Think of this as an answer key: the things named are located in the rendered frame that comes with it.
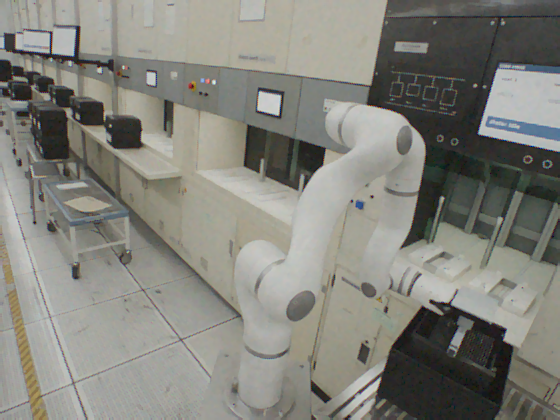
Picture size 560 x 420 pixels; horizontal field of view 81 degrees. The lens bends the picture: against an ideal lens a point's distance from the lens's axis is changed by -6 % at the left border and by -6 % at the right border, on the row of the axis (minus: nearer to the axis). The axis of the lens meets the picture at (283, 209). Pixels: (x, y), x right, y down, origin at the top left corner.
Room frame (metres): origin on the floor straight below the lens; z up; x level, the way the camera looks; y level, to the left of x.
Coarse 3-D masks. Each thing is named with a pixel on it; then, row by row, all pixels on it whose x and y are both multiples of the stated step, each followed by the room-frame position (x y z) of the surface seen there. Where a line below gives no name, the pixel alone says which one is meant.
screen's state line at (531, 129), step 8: (488, 120) 1.07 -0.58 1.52; (496, 120) 1.05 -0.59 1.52; (504, 120) 1.04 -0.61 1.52; (512, 120) 1.02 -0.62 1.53; (496, 128) 1.05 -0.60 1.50; (504, 128) 1.03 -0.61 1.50; (512, 128) 1.02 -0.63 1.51; (520, 128) 1.00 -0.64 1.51; (528, 128) 0.99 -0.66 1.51; (536, 128) 0.97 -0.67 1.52; (544, 128) 0.96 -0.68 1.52; (552, 128) 0.95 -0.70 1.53; (536, 136) 0.97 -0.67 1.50; (544, 136) 0.96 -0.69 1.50; (552, 136) 0.94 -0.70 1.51
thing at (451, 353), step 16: (464, 288) 0.80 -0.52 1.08; (464, 304) 0.72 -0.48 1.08; (480, 304) 0.73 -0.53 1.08; (496, 304) 0.74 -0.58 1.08; (432, 320) 0.88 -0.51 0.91; (464, 320) 0.73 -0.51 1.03; (480, 320) 0.81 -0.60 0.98; (416, 336) 0.70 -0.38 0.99; (464, 336) 0.81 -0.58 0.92; (496, 336) 0.78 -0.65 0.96; (416, 352) 0.70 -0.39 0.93; (432, 352) 0.68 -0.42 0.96; (448, 352) 0.65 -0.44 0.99; (496, 352) 0.75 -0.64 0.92; (432, 368) 0.68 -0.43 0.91; (448, 368) 0.66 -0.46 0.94; (464, 368) 0.64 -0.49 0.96; (480, 368) 0.61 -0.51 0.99; (496, 368) 0.62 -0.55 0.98; (464, 384) 0.63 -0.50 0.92; (480, 384) 0.61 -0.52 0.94
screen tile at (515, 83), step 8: (504, 80) 1.06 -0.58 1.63; (512, 80) 1.05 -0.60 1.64; (520, 80) 1.03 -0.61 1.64; (528, 80) 1.02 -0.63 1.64; (544, 80) 0.99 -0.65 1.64; (496, 88) 1.07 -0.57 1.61; (504, 88) 1.06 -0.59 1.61; (512, 88) 1.04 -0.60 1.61; (520, 88) 1.03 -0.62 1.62; (528, 88) 1.01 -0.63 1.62; (536, 88) 1.00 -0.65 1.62; (528, 96) 1.01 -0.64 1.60; (536, 96) 0.99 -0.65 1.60; (496, 104) 1.06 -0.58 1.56; (504, 104) 1.05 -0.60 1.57; (512, 104) 1.03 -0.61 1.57; (520, 104) 1.02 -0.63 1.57; (528, 104) 1.00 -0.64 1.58; (536, 104) 0.99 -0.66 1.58; (504, 112) 1.04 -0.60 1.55; (512, 112) 1.03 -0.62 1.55; (520, 112) 1.01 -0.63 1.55; (528, 112) 1.00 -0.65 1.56
